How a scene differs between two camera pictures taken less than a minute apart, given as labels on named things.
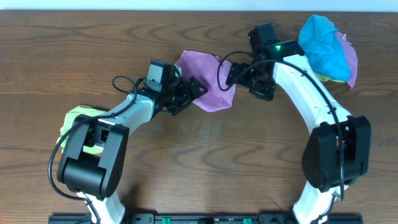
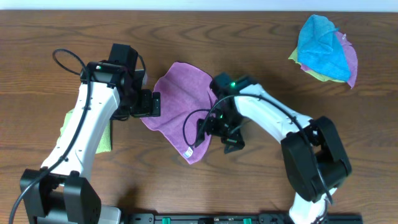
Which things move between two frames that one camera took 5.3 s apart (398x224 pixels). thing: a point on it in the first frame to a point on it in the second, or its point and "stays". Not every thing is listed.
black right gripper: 265,93 to 211,129
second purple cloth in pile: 351,57 stays
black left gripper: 187,95 to 155,104
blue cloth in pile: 318,37 stays
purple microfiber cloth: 212,72 to 185,99
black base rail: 206,218 stays
